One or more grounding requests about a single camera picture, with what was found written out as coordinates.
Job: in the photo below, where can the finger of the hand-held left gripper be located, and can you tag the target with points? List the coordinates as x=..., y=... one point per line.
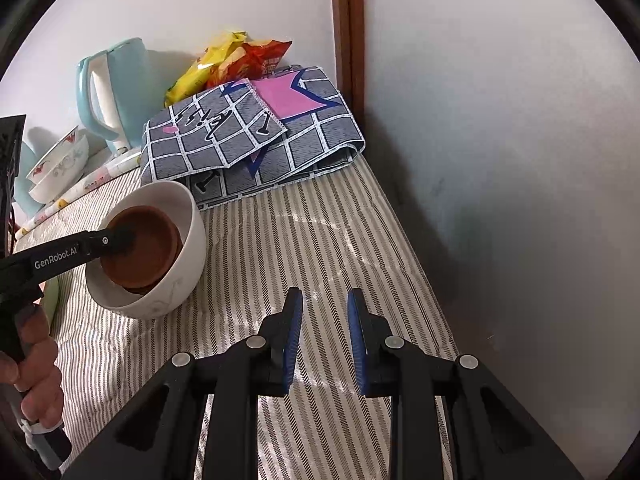
x=115, y=242

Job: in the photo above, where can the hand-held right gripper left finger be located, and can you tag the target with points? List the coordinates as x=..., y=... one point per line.
x=294, y=340

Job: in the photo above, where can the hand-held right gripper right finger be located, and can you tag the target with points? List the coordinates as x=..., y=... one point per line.
x=356, y=345

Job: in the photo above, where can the small brown bowl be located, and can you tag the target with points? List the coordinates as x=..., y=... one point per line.
x=150, y=245
x=179, y=252

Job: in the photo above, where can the green square plate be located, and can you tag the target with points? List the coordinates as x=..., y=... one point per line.
x=51, y=297

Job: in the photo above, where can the white ceramic bowl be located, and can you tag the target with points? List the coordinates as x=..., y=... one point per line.
x=185, y=270

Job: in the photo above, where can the person's left hand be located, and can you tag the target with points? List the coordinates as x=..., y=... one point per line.
x=42, y=375

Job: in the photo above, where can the rolled printed paper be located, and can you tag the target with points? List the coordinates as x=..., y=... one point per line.
x=85, y=185

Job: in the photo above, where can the light blue thermos jug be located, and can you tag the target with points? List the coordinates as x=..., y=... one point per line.
x=22, y=195

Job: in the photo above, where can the large white floral bowl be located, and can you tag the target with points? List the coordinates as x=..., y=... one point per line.
x=55, y=192

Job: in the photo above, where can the striped quilt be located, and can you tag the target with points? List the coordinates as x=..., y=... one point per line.
x=300, y=250

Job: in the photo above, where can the fish pattern ceramic bowl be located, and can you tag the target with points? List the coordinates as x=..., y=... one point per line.
x=60, y=160

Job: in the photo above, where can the light blue electric kettle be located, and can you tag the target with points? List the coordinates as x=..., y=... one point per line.
x=130, y=90

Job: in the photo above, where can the yellow snack bag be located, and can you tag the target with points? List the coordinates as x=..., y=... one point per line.
x=200, y=75

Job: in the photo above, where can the grey checked cloth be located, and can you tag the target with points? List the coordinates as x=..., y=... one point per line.
x=300, y=150

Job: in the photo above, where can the red snack bag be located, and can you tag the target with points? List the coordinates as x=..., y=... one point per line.
x=260, y=60

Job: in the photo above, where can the brown wooden door frame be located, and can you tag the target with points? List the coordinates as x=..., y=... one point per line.
x=347, y=35

